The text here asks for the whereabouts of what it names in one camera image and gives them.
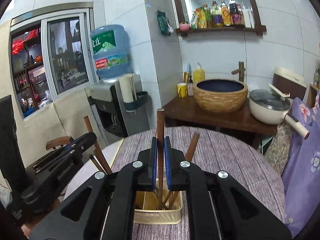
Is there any yellow soap bottle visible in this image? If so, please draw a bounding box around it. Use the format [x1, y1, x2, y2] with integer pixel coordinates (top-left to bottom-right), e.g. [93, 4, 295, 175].
[193, 62, 205, 83]

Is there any bronze faucet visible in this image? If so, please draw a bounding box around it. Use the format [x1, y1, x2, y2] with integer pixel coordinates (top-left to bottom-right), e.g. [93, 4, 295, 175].
[231, 61, 246, 82]

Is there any grey water dispenser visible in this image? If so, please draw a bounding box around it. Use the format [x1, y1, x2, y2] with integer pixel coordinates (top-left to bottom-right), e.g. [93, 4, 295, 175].
[90, 74, 150, 138]

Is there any dark wooden wall shelf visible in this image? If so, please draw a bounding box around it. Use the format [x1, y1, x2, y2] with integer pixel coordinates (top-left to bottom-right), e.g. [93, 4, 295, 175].
[174, 0, 266, 37]

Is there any wooden chair with cushion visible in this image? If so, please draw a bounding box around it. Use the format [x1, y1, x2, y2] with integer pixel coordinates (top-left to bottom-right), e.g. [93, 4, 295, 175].
[46, 136, 74, 150]

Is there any brown rice cooker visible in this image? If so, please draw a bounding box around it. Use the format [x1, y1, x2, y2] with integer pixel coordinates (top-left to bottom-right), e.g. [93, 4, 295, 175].
[272, 67, 307, 100]

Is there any yellow mug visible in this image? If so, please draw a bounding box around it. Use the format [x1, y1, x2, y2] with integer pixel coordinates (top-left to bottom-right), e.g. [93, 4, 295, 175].
[176, 82, 188, 98]

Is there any cream pot with glass lid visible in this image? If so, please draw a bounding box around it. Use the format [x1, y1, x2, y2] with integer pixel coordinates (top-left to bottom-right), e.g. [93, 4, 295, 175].
[249, 83, 310, 139]

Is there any cream plastic utensil holder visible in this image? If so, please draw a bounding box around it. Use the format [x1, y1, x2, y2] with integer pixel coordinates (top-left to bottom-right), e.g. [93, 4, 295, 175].
[133, 191, 183, 225]

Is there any blue water jug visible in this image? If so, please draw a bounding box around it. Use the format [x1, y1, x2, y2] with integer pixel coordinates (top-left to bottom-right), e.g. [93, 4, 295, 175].
[90, 24, 133, 80]

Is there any purple striped tablecloth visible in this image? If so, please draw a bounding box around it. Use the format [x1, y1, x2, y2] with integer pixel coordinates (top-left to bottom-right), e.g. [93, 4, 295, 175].
[111, 126, 286, 239]

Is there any brown wooden chopstick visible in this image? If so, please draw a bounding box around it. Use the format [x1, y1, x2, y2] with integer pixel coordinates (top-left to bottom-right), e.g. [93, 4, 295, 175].
[84, 116, 112, 174]
[157, 108, 164, 206]
[165, 132, 200, 209]

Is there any sliding glass window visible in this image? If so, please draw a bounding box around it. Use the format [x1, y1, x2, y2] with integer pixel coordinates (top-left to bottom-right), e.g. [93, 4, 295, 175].
[9, 8, 99, 119]

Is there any purple floral cloth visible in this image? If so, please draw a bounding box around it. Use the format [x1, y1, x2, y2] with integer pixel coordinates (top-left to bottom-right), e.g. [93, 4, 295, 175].
[265, 97, 320, 238]

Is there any dark wooden counter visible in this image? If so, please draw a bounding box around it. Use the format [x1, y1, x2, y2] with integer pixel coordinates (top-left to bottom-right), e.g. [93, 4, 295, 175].
[163, 97, 277, 135]

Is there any woven basket sink bowl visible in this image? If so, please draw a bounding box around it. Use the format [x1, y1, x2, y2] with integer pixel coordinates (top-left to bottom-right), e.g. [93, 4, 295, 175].
[193, 79, 248, 113]

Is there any green hanging packet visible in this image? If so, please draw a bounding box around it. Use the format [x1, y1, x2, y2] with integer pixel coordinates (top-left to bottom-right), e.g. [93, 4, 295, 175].
[157, 10, 174, 36]

